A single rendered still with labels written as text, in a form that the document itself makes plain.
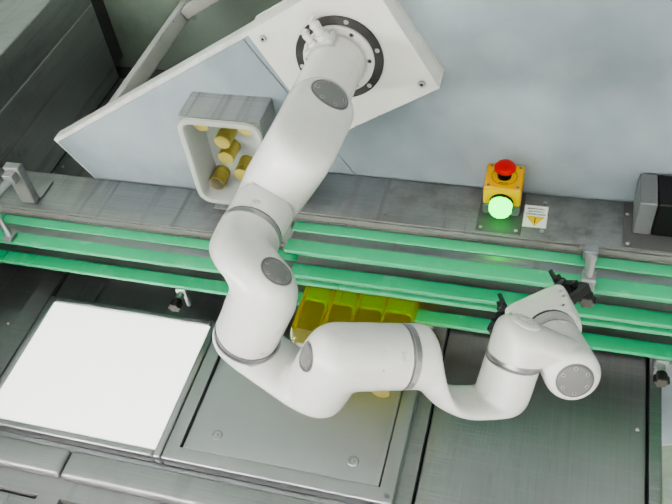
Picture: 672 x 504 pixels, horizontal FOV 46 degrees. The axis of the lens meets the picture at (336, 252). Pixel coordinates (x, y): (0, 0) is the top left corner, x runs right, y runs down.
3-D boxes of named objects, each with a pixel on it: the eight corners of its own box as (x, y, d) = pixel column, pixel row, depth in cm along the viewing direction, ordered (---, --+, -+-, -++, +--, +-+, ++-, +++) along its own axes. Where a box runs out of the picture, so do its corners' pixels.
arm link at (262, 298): (210, 248, 109) (166, 324, 98) (234, 181, 99) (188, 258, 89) (301, 291, 109) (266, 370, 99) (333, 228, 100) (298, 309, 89)
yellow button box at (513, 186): (487, 187, 157) (482, 213, 152) (488, 158, 151) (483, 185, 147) (523, 190, 155) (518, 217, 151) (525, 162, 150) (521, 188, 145)
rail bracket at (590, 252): (578, 250, 146) (573, 307, 137) (583, 223, 140) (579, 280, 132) (601, 253, 145) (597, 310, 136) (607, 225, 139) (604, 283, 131)
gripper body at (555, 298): (530, 371, 117) (515, 336, 127) (595, 342, 115) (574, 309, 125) (510, 330, 114) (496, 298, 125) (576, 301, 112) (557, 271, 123)
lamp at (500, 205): (488, 209, 151) (486, 220, 149) (489, 192, 148) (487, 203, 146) (512, 212, 150) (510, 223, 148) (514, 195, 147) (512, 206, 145)
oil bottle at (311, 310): (318, 274, 171) (289, 354, 157) (315, 256, 167) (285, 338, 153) (343, 277, 169) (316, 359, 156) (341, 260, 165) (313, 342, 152)
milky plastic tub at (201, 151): (214, 174, 175) (200, 201, 169) (190, 92, 158) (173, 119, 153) (288, 182, 170) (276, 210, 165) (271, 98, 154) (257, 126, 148)
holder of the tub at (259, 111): (221, 190, 179) (208, 214, 174) (192, 91, 158) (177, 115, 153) (292, 198, 174) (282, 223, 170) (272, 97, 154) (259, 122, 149)
